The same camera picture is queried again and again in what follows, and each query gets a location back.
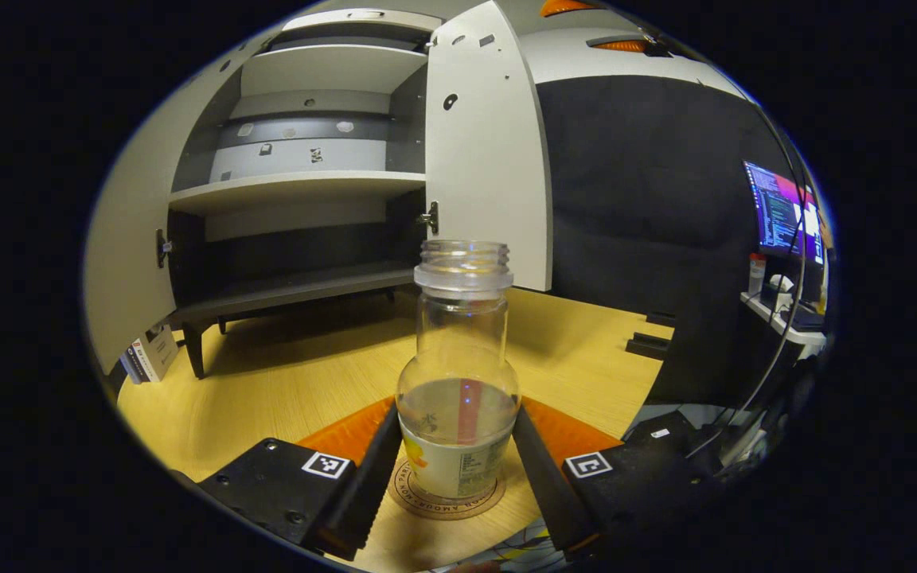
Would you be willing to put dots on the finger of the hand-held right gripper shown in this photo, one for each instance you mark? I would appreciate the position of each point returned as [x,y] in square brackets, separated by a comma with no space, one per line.
[566,7]
[626,46]

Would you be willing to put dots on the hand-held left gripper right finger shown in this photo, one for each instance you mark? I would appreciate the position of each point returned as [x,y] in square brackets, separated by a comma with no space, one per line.
[546,493]

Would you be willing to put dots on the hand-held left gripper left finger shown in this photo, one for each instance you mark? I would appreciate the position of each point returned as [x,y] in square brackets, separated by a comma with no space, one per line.
[363,501]

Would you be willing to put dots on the round brown coaster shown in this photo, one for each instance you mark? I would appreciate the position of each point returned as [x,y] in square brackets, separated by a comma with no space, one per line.
[450,510]

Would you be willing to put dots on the white cabinet door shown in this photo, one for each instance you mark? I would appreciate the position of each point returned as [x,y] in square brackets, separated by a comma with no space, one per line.
[132,239]
[482,159]

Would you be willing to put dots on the clear glass bottle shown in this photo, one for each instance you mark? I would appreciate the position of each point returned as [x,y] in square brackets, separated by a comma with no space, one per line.
[458,334]

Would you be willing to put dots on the white and grey cabinet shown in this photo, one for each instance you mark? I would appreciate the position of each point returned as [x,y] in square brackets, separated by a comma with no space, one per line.
[299,187]

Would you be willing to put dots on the white cabinet drawer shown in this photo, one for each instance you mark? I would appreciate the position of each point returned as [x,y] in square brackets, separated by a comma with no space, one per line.
[323,21]

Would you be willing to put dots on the metal door hinge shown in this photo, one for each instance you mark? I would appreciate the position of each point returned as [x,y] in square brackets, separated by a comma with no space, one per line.
[429,218]
[162,248]

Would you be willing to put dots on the colourful patterned fabric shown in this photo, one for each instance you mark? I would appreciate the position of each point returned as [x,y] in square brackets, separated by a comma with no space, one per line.
[522,545]

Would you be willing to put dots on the black box with white label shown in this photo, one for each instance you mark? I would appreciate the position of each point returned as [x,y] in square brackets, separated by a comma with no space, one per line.
[665,423]

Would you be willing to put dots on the black backdrop cloth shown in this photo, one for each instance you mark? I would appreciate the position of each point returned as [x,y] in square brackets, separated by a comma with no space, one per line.
[649,199]

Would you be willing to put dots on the black stand foot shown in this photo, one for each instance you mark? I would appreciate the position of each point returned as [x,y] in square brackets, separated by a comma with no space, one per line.
[648,346]
[660,319]

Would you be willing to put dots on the computer monitor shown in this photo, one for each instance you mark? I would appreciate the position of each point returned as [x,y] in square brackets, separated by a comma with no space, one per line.
[777,211]

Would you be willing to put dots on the small red capped container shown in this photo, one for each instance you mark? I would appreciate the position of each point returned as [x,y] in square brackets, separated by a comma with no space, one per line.
[757,274]

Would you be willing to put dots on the white side desk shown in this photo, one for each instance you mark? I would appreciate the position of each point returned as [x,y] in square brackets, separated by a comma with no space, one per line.
[785,328]

